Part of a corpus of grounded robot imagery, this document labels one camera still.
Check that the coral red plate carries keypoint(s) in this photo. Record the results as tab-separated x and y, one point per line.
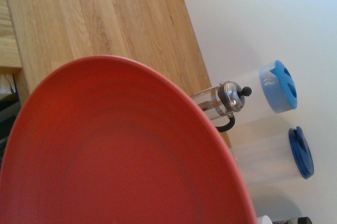
118	150

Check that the clear pitcher light blue lid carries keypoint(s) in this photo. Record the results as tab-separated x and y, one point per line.
279	89

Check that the glass French press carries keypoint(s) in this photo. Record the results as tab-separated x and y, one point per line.
229	97

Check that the clear pitcher dark blue lid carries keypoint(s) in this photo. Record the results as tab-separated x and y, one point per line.
271	155

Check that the small white ribbed cup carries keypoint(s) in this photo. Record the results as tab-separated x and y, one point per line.
264	220

